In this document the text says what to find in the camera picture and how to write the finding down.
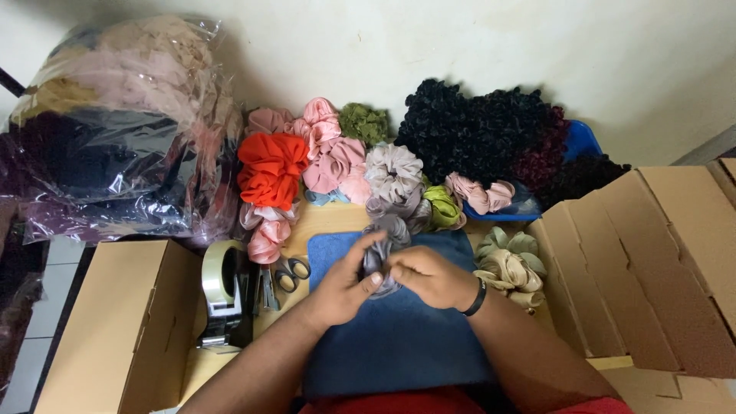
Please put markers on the mauve satin scrunchie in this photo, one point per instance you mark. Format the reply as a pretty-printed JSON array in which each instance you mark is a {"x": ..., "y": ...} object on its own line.
[{"x": 264, "y": 214}]

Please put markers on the light grey scrunchie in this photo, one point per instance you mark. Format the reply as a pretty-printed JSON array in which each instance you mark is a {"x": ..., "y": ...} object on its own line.
[{"x": 394, "y": 169}]

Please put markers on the person's right fingers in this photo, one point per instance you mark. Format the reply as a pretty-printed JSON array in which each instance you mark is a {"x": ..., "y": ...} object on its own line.
[{"x": 399, "y": 270}]

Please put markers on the light blue scrunchie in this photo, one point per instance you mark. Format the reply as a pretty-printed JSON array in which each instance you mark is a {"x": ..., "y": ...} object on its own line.
[{"x": 322, "y": 197}]

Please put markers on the blue plastic tray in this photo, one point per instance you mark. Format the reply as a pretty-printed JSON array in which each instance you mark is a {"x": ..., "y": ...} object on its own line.
[{"x": 581, "y": 141}]

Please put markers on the clear plastic bag of scrunchies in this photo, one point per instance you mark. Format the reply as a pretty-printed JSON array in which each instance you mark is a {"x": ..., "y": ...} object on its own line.
[{"x": 115, "y": 132}]

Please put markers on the shiny pink satin scrunchie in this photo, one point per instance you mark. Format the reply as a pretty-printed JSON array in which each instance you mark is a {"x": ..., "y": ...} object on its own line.
[{"x": 267, "y": 241}]

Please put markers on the blue cloth mat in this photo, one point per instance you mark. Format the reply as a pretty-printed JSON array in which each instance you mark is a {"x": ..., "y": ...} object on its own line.
[{"x": 397, "y": 345}]

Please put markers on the salmon pink scrunchie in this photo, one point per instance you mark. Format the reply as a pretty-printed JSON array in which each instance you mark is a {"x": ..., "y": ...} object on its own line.
[{"x": 356, "y": 187}]

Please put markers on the dark grey scrunchie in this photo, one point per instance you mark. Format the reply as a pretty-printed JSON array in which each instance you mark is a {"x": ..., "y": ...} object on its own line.
[{"x": 391, "y": 230}]

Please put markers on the black stapler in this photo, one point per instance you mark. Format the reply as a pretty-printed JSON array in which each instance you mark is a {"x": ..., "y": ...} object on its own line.
[{"x": 267, "y": 290}]

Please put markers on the pile of dark velvet scrunchies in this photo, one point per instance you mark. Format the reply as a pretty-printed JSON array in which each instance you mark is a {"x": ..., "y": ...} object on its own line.
[{"x": 489, "y": 132}]

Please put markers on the person's red shirt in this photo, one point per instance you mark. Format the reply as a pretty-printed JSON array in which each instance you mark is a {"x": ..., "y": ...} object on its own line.
[{"x": 414, "y": 402}]

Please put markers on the lime green scrunchie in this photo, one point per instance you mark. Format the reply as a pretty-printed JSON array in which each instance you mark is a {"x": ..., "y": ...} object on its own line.
[{"x": 443, "y": 207}]

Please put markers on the light pink satin scrunchie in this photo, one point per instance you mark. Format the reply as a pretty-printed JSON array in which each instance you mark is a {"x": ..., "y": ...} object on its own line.
[{"x": 319, "y": 121}]

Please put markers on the taupe grey scrunchie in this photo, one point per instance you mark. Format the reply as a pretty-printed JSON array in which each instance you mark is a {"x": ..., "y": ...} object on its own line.
[{"x": 402, "y": 210}]

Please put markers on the tape dispenser with clear tape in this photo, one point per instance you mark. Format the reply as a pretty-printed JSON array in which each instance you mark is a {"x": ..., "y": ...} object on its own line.
[{"x": 221, "y": 287}]

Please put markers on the large open cardboard box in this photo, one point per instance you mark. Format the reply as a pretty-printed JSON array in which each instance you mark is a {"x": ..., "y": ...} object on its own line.
[{"x": 644, "y": 264}]

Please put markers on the black wristband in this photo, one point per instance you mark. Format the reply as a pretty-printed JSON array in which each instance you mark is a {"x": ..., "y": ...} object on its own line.
[{"x": 476, "y": 298}]

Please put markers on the dusty pink scrunchie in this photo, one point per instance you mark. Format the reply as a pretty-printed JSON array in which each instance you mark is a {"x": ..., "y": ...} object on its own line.
[{"x": 267, "y": 121}]

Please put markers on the dark plastic bag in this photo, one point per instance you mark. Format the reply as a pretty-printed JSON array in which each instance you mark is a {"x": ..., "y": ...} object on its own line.
[{"x": 17, "y": 305}]

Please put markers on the beige satin scrunchie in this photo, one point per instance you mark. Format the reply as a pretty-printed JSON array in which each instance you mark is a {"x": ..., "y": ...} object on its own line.
[{"x": 509, "y": 276}]

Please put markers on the small open cardboard box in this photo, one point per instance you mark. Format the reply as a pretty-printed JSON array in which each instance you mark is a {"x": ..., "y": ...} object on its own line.
[{"x": 115, "y": 328}]

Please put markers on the large rose pink scrunchie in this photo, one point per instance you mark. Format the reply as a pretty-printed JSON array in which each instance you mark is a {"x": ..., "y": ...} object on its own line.
[{"x": 333, "y": 167}]

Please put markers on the orange scrunchie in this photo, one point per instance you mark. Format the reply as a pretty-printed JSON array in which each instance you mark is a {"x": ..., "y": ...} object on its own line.
[{"x": 271, "y": 169}]

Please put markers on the pale pink scrunchie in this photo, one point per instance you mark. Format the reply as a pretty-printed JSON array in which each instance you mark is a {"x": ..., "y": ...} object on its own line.
[{"x": 480, "y": 194}]

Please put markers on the olive green scrunchie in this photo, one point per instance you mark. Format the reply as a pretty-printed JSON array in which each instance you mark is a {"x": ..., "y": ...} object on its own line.
[{"x": 363, "y": 122}]

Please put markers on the person's right hand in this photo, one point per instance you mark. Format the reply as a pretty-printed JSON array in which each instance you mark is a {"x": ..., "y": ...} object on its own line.
[{"x": 434, "y": 276}]

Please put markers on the sage green scrunchie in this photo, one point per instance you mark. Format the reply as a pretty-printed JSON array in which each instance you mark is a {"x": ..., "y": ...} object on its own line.
[{"x": 509, "y": 241}]

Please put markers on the person's left hand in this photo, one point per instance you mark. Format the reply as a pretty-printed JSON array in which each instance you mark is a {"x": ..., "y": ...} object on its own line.
[{"x": 336, "y": 293}]

